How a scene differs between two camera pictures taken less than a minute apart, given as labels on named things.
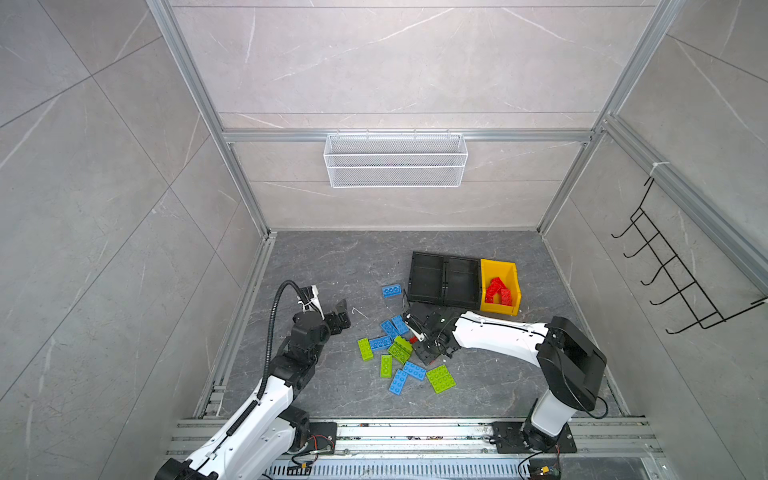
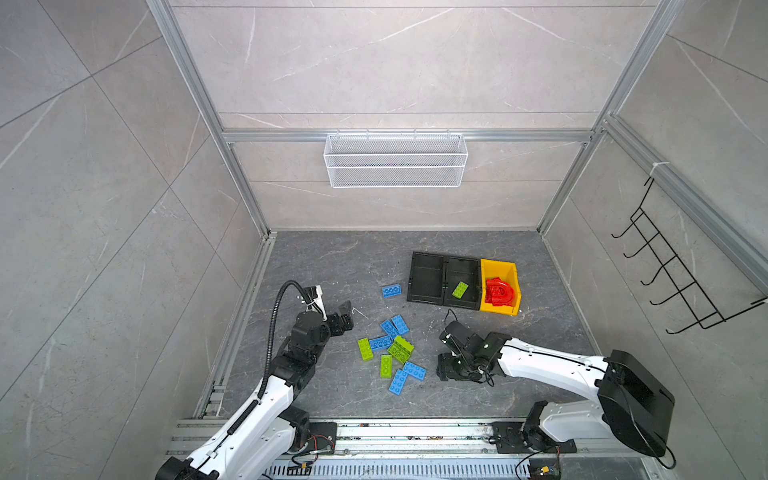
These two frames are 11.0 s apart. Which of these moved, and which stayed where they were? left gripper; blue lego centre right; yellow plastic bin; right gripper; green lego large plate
Moved: green lego large plate; right gripper
Stayed: blue lego centre right; left gripper; yellow plastic bin
